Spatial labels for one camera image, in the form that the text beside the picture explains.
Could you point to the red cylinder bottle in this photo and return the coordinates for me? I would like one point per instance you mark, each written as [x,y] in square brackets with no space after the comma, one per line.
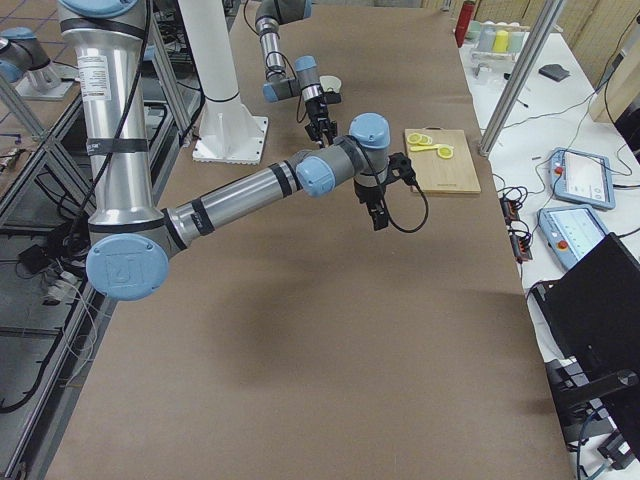
[463,21]

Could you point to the grey cup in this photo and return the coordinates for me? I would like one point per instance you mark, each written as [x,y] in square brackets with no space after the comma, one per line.
[486,39]

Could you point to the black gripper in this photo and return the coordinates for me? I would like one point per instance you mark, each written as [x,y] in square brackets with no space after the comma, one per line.
[365,193]
[316,108]

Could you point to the yellow cup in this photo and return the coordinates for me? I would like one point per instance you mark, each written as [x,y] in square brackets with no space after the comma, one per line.
[501,41]

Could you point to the lemon slice lower left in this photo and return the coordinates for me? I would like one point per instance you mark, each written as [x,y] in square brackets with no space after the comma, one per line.
[445,151]

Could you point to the aluminium frame post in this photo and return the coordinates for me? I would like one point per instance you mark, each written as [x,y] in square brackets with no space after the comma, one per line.
[533,46]

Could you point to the light blue cup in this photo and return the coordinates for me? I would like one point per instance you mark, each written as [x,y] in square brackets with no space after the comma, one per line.
[515,41]

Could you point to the teach pendant near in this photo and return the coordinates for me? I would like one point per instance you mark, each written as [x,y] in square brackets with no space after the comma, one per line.
[571,231]

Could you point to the small black square pad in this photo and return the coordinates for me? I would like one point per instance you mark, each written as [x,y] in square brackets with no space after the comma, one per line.
[554,72]

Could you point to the white round bowl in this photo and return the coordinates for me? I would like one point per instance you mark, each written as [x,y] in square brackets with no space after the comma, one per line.
[331,85]

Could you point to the black laptop monitor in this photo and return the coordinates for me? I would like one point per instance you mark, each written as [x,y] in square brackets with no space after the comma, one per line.
[593,314]

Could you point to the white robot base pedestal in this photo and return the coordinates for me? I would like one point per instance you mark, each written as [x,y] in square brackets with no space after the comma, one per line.
[228,132]

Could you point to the wooden cutting board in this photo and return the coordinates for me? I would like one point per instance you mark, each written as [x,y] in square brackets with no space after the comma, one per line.
[444,176]

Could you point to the teach pendant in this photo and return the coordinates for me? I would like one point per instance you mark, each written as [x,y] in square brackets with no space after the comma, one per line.
[571,231]
[582,178]

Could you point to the teach pendant far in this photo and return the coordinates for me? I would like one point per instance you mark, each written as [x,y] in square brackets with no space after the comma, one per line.
[582,178]

